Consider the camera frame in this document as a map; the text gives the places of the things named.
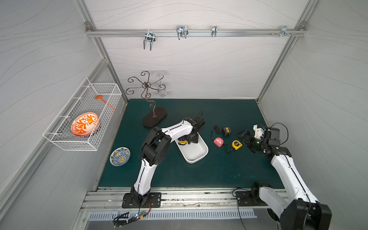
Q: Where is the yellow deli tape measure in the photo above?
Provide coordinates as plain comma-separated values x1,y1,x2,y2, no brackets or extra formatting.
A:
223,140,242,154

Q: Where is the small yellow tape measure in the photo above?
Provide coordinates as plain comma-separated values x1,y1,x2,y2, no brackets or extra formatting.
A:
178,140,188,146

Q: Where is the pink tape measure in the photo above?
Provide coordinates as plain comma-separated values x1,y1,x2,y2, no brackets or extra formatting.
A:
210,131,224,148

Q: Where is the black round tape measure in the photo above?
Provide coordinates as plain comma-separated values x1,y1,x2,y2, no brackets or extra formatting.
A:
213,125,232,137

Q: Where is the white plastic storage box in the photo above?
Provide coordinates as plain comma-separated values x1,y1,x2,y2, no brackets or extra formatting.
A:
175,134,209,164

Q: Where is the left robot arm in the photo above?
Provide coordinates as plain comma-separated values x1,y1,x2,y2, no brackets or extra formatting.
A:
130,116,209,206

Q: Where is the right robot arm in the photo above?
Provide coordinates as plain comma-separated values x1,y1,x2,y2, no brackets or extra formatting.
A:
237,125,332,230

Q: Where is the green table mat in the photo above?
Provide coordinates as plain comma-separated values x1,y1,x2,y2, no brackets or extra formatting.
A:
99,99,283,189

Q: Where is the glass cup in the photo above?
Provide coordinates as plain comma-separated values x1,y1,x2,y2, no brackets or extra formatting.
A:
156,72,167,97

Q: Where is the blue patterned plate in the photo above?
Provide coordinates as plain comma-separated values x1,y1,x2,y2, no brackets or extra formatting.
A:
109,147,131,167

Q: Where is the metal hook middle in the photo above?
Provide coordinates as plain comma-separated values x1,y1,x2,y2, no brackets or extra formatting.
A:
176,25,189,40

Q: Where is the metal hook left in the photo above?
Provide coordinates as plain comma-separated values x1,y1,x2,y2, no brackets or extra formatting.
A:
143,31,156,51

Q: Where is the orange spatula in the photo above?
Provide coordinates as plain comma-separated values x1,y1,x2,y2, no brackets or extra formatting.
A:
95,94,115,111

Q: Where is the orange patterned plate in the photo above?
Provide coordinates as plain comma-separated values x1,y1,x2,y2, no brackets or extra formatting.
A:
71,112,101,137

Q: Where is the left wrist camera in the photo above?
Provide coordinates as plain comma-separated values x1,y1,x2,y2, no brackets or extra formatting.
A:
195,110,205,125

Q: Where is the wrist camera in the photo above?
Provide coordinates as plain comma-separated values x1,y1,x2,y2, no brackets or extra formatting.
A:
195,110,205,125
253,125,265,140

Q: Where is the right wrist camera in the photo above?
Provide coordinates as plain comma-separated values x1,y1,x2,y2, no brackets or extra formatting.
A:
253,125,265,140

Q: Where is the copper wire stand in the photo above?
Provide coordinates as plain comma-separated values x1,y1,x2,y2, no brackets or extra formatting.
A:
125,71,167,127

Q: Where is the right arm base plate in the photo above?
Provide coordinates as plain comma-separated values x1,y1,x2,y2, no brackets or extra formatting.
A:
234,190,268,207

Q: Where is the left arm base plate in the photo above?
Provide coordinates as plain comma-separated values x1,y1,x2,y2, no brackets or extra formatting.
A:
121,192,162,209

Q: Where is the metal bracket right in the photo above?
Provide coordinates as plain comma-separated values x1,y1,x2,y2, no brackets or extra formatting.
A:
270,26,296,37

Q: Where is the white wire basket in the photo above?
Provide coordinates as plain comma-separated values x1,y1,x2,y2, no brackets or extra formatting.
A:
43,79,122,151

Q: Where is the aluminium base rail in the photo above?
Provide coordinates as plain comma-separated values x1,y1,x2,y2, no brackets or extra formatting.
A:
80,187,317,212

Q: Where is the bundle of wires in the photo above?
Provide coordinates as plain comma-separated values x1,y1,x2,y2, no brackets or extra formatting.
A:
111,198,152,228

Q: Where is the aluminium top rail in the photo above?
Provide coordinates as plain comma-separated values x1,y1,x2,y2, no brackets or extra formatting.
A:
86,28,307,38

